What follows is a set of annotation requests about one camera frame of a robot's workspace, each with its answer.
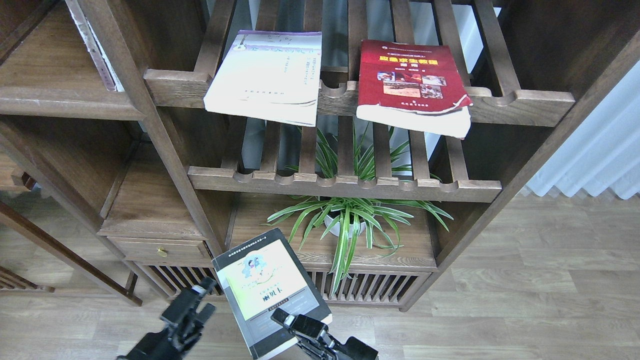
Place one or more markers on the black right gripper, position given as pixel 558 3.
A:
pixel 314 339

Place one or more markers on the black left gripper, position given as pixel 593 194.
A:
pixel 184 324

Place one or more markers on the black green cover book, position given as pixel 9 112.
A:
pixel 259 276

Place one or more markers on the red paperback book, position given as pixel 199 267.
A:
pixel 413 87

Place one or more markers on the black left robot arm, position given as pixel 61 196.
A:
pixel 142 350

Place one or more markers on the left slatted cabinet door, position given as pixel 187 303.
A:
pixel 172 277

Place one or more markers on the slatted cabinet door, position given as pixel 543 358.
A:
pixel 361 288
pixel 172 277

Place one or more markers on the brass drawer knob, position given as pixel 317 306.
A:
pixel 162 252

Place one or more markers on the small wooden drawer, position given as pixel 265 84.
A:
pixel 145 249

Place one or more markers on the right slatted cabinet door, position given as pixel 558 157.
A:
pixel 361 288

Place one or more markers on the green spider plant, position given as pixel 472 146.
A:
pixel 351 215

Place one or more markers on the dark wooden side furniture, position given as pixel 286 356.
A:
pixel 13 178

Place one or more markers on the dark wooden bookshelf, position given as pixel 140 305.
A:
pixel 151 163

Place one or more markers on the white purple paperback book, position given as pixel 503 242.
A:
pixel 269 75

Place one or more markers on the thin upright book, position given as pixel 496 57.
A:
pixel 94 48

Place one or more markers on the white curtain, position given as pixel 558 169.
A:
pixel 603 153

